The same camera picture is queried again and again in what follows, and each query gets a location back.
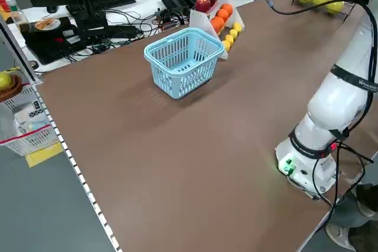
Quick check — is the light blue plastic basket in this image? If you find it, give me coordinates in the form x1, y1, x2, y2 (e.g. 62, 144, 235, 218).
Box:
144, 27, 224, 100

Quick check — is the clear acrylic fruit shelf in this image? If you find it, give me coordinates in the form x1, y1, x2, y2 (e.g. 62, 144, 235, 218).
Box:
188, 0, 245, 60

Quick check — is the yellow green fruit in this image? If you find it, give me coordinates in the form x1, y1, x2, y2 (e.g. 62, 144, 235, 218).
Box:
0, 71, 13, 89

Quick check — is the black device with disc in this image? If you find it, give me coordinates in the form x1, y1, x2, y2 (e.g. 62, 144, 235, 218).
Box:
22, 17, 88, 66

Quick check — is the black keyboard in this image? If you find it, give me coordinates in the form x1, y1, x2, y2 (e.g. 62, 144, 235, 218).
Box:
67, 3, 98, 18

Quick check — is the yellow paper sheet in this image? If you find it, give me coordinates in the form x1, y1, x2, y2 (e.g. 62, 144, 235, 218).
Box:
25, 142, 64, 168

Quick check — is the printed round disc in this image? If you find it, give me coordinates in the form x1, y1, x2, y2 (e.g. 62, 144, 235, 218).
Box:
34, 18, 61, 31

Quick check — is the brown woven bowl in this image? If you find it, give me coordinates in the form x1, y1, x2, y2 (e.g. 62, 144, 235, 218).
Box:
0, 74, 24, 102

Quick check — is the person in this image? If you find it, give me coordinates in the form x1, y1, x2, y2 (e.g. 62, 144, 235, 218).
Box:
324, 182, 378, 252

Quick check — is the clear bottle white cap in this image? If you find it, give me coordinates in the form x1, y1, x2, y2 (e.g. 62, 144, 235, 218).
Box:
5, 0, 29, 31

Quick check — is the slotted table edge rail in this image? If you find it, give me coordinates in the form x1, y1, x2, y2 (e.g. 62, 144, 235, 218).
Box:
34, 82, 123, 252

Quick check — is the white wire storage basket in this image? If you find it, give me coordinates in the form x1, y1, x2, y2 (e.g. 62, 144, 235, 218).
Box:
0, 85, 61, 157

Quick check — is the aluminium frame post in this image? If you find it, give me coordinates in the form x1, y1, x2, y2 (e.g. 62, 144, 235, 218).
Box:
0, 15, 44, 84

